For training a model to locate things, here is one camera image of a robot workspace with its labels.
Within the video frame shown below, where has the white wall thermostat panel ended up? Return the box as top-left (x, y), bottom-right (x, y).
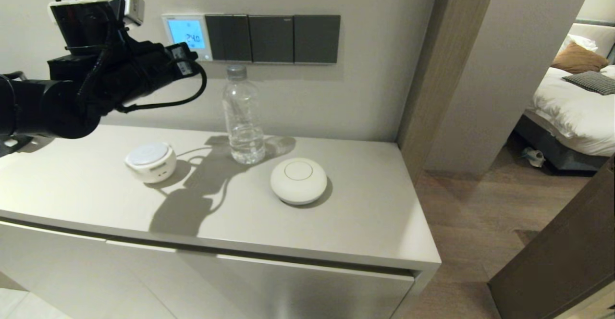
top-left (161, 13), bottom-right (213, 62)

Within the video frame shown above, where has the clear plastic water bottle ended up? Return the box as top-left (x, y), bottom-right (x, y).
top-left (221, 64), bottom-right (266, 165)

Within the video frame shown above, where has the white round device grey lid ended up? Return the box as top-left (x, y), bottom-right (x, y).
top-left (124, 142), bottom-right (177, 184)

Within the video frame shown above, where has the black device with white label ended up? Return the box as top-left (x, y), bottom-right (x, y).
top-left (0, 135), bottom-right (32, 158)

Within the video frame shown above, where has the white round puck device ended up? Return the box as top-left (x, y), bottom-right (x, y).
top-left (270, 158), bottom-right (328, 206)

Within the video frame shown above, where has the grey cabinet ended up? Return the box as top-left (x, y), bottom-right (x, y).
top-left (0, 123), bottom-right (442, 319)

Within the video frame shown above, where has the grey cabinet door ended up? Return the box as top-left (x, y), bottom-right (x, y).
top-left (106, 240), bottom-right (416, 319)
top-left (0, 221), bottom-right (177, 319)

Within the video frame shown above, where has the light shoe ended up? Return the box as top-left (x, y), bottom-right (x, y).
top-left (522, 147), bottom-right (546, 168)

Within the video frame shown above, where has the dark bed base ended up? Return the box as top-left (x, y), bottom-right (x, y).
top-left (513, 115), bottom-right (608, 173)

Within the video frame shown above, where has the bed with white duvet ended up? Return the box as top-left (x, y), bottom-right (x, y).
top-left (524, 66), bottom-right (615, 159)

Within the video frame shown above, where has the brown pillow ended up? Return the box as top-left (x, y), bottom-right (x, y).
top-left (550, 43), bottom-right (610, 76)

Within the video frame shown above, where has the black white checked pillow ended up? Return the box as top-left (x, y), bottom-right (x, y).
top-left (561, 72), bottom-right (615, 97)

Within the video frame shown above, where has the beige padded headboard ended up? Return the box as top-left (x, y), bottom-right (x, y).
top-left (567, 20), bottom-right (615, 66)

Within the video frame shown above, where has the dark brown wooden door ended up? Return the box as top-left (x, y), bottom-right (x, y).
top-left (488, 155), bottom-right (615, 319)

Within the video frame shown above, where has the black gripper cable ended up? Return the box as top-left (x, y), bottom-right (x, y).
top-left (115, 62), bottom-right (208, 114)

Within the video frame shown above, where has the dark grey triple wall switch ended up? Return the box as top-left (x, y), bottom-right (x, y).
top-left (205, 14), bottom-right (252, 63)

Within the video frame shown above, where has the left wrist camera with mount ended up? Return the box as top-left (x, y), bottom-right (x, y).
top-left (48, 0), bottom-right (146, 55)

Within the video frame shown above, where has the dark grey single wall switch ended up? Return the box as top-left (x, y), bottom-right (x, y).
top-left (294, 14), bottom-right (341, 65)
top-left (248, 15), bottom-right (295, 64)

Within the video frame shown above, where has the brown wooden door frame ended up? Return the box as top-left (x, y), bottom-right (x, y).
top-left (395, 0), bottom-right (500, 185)

